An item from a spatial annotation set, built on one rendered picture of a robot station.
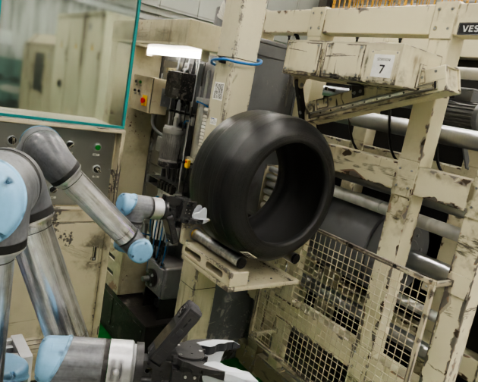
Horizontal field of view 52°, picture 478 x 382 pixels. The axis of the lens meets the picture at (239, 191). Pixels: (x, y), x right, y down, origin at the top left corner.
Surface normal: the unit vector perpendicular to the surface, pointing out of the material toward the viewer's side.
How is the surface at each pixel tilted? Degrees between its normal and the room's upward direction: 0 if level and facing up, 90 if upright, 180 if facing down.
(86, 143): 90
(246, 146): 64
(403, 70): 90
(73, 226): 90
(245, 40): 90
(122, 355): 41
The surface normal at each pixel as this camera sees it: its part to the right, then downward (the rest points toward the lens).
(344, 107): -0.79, -0.03
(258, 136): 0.11, -0.38
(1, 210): 0.20, 0.10
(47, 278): 0.46, 0.15
